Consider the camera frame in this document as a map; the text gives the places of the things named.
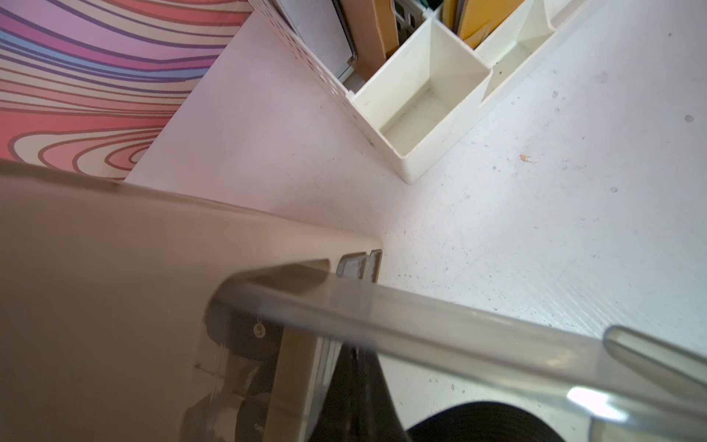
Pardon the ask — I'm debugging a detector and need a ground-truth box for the grey transparent drawer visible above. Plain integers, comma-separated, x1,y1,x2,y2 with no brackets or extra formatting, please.
180,256,706,441

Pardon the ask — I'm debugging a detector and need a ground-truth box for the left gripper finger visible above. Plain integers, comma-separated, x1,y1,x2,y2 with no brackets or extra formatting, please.
309,344,410,441

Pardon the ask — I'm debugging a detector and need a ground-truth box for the cream drawer organizer cabinet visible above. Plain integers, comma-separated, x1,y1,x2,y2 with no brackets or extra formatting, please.
1,161,382,441

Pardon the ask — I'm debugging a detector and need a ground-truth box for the white file organizer rack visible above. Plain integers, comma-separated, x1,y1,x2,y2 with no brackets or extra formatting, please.
252,1,601,184

